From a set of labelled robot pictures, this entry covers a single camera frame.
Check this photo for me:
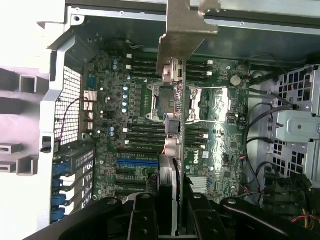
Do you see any silver chipset heat sink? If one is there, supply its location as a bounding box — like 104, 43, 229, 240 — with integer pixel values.
187, 176, 209, 195

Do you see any silver disk bay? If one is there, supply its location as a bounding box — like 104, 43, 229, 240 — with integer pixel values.
271, 64, 320, 176

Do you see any black expansion slot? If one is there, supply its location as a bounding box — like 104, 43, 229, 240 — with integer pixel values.
116, 149, 161, 157

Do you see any black open PC case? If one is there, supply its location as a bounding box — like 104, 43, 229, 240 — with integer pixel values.
24, 0, 320, 240

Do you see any green motherboard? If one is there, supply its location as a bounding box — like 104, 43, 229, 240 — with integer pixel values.
81, 48, 251, 201

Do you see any black RAM slot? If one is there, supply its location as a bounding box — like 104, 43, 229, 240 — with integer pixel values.
126, 69, 215, 77
126, 58, 215, 66
126, 53, 215, 60
126, 64, 215, 71

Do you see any blue expansion slot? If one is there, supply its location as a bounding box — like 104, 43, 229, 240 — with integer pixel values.
116, 157, 160, 166

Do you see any coin cell battery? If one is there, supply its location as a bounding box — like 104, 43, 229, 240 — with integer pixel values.
229, 74, 242, 87

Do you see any CPU socket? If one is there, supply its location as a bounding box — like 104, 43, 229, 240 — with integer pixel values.
146, 81, 198, 125

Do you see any black wire connector block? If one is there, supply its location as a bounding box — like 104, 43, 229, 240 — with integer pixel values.
263, 173, 315, 211

